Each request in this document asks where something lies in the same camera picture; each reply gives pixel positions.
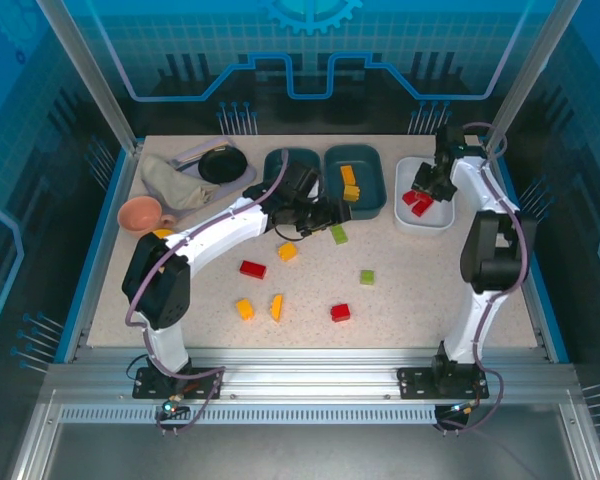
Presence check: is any white plastic container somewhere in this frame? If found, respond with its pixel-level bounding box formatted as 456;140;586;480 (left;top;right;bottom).
393;156;455;235

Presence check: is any dark teal plastic container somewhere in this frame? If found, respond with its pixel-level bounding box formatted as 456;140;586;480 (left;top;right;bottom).
263;147;323;211
323;144;387;221

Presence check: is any lavender plastic tray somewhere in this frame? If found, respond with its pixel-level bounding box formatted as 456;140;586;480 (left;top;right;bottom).
142;135;258;221

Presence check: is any black round plate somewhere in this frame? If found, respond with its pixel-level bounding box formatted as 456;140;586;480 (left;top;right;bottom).
197;146;247;185

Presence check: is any beige wooden utensil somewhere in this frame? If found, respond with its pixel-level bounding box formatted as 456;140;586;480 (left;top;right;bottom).
198;143;230;162

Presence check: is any grey folded cloth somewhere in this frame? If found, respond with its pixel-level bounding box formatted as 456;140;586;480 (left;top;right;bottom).
140;153;221;211

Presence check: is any pink ceramic cup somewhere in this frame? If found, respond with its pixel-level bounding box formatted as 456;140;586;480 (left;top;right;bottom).
117;195;178;239

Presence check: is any small circuit board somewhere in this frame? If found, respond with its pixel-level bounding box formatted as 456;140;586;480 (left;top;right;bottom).
449;399;481;419
160;397;191;419

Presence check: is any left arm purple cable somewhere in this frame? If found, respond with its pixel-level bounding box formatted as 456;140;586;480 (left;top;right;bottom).
124;148;290;376

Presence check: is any aluminium frame post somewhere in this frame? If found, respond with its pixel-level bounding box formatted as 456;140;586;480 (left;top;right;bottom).
34;0;144;154
482;0;584;154

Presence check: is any blue table side rail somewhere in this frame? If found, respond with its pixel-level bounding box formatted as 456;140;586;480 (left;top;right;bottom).
54;149;131;364
489;147;569;364

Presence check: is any aluminium mounting rail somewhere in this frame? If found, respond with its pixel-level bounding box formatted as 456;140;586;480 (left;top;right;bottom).
44;347;576;401

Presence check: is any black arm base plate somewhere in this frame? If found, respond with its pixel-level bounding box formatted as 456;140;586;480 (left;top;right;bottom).
397;367;491;400
132;367;224;400

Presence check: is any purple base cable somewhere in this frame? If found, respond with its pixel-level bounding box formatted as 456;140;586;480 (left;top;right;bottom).
154;367;226;436
432;367;506;436

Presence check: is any slotted grey cable duct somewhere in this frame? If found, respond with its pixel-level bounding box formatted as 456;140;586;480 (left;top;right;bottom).
59;405;439;426

